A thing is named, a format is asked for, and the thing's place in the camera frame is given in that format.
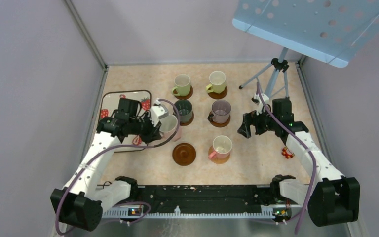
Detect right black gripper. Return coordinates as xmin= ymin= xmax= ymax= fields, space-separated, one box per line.
xmin=238 ymin=105 xmax=279 ymax=138

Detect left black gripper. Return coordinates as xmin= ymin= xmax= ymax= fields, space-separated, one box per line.
xmin=129 ymin=111 xmax=162 ymax=144

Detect strawberry print tray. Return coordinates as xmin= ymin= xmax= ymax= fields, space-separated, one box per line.
xmin=97 ymin=90 xmax=152 ymax=153

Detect pink cup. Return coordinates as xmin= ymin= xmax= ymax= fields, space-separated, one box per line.
xmin=209 ymin=135 xmax=233 ymax=159
xmin=159 ymin=115 xmax=179 ymax=141

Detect brown coaster three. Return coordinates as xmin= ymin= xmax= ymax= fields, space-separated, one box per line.
xmin=180 ymin=114 xmax=194 ymax=126

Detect brown coaster one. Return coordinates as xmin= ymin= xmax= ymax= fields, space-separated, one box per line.
xmin=171 ymin=86 xmax=193 ymax=100

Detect dark green cup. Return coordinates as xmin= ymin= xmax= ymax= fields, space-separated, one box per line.
xmin=174 ymin=100 xmax=193 ymax=123

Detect purple cup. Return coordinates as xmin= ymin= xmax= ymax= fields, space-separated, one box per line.
xmin=207 ymin=100 xmax=231 ymax=124

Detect brown coaster five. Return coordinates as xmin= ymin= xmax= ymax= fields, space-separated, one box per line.
xmin=172 ymin=143 xmax=196 ymax=166

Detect brown coaster four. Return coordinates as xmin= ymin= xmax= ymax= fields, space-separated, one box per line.
xmin=207 ymin=113 xmax=231 ymax=128

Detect brown coaster two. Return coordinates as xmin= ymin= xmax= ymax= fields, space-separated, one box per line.
xmin=208 ymin=87 xmax=228 ymax=100

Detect light wooden coaster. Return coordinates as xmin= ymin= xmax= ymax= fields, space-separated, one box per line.
xmin=208 ymin=146 xmax=231 ymax=164

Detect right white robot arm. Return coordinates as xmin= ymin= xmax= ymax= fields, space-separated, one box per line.
xmin=237 ymin=97 xmax=360 ymax=227

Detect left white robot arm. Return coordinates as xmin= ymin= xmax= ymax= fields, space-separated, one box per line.
xmin=50 ymin=98 xmax=169 ymax=236

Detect red small toy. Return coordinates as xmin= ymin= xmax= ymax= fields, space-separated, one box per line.
xmin=281 ymin=147 xmax=295 ymax=159

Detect silver tripod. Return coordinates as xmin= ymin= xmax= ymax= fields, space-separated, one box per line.
xmin=239 ymin=47 xmax=290 ymax=98

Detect blue perforated music stand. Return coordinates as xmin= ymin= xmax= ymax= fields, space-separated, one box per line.
xmin=232 ymin=0 xmax=379 ymax=68

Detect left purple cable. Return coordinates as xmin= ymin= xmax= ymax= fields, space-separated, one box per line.
xmin=54 ymin=98 xmax=181 ymax=236

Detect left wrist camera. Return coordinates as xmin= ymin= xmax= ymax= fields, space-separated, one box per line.
xmin=150 ymin=98 xmax=169 ymax=127

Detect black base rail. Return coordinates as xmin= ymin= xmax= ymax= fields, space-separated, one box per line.
xmin=121 ymin=185 xmax=294 ymax=214

